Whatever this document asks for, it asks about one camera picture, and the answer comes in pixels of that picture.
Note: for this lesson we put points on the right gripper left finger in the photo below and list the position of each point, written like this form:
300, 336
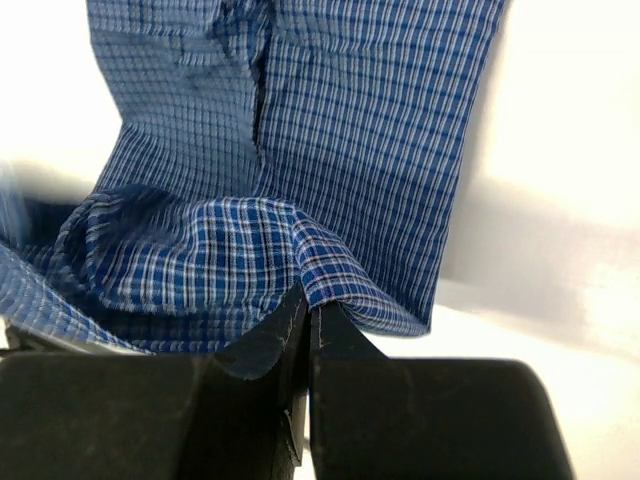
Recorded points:
80, 411

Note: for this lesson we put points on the blue checked long sleeve shirt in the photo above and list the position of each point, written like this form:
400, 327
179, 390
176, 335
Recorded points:
264, 145

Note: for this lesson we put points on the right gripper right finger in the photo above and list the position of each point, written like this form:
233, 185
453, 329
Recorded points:
376, 417

